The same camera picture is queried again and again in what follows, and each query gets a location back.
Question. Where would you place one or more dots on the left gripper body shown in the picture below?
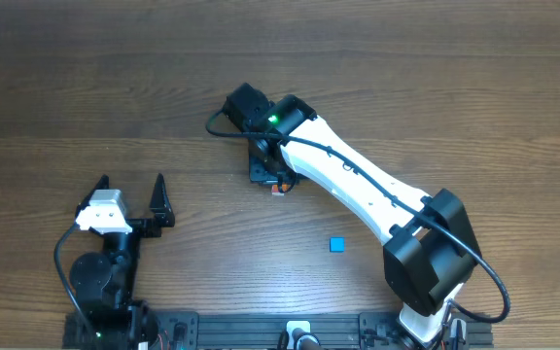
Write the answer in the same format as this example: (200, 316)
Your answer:
(146, 227)

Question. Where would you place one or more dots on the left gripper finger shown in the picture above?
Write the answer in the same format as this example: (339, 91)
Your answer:
(99, 184)
(161, 206)

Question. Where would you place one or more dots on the red cube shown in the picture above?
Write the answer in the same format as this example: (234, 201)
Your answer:
(276, 190)

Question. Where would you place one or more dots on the blue cube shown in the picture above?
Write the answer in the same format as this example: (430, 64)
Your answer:
(337, 244)

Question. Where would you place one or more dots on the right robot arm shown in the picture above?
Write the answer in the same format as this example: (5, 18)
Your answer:
(348, 180)

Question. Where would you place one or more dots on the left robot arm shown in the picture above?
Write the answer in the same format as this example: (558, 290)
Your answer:
(100, 277)

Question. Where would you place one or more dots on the mounting rail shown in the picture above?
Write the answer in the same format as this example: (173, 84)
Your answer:
(241, 330)

